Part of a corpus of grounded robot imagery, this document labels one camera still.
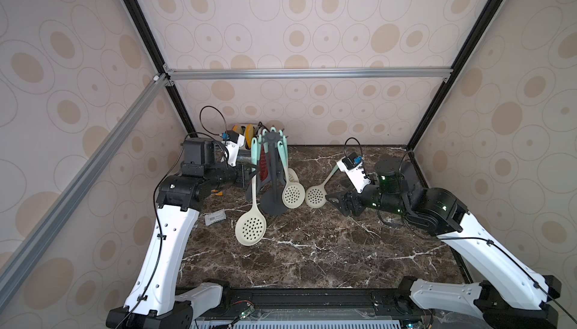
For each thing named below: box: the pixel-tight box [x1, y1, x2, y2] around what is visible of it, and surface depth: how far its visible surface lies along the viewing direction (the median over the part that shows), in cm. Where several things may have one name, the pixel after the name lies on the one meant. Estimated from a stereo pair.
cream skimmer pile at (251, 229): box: [235, 137, 267, 247], surface depth 67 cm
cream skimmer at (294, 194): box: [277, 139, 306, 210], surface depth 88 cm
